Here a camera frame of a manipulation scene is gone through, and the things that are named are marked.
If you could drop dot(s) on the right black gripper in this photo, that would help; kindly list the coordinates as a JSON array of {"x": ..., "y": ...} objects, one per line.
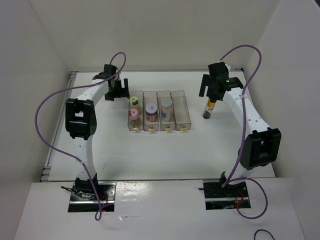
[{"x": 206, "y": 82}]

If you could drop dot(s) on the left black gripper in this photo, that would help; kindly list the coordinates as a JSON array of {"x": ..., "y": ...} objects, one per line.
[{"x": 123, "y": 92}]

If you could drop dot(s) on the gold black cap bottle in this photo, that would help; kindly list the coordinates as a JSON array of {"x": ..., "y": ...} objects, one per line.
[{"x": 208, "y": 109}]

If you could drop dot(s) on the yellow cap spice bottle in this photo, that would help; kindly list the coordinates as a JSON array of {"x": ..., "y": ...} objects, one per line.
[{"x": 134, "y": 103}]

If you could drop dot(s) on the pink cap spice bottle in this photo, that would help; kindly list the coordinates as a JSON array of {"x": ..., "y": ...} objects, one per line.
[{"x": 134, "y": 118}]

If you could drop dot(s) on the red label spice jar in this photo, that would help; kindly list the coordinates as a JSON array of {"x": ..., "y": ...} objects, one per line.
[{"x": 151, "y": 110}]

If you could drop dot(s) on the silver lid blue label jar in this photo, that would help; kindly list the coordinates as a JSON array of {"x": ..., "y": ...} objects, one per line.
[{"x": 166, "y": 112}]

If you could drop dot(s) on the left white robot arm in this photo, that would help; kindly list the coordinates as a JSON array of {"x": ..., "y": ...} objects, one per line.
[{"x": 81, "y": 123}]

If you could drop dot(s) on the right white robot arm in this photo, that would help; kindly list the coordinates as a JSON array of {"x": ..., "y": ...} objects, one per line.
[{"x": 260, "y": 142}]

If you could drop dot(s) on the clear organizer bin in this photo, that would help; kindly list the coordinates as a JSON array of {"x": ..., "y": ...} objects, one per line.
[
  {"x": 150, "y": 97},
  {"x": 139, "y": 94},
  {"x": 165, "y": 126},
  {"x": 181, "y": 112}
]

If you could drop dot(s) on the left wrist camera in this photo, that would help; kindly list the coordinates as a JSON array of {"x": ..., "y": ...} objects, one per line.
[{"x": 116, "y": 81}]

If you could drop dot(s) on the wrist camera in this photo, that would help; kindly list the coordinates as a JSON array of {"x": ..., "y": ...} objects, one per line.
[
  {"x": 116, "y": 81},
  {"x": 228, "y": 66}
]

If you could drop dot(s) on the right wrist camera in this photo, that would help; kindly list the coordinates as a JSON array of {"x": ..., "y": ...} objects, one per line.
[{"x": 228, "y": 66}]

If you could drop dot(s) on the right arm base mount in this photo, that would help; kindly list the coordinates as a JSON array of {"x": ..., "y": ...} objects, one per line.
[{"x": 227, "y": 198}]

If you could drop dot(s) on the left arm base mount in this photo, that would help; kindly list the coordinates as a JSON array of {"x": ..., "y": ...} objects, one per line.
[{"x": 85, "y": 201}]

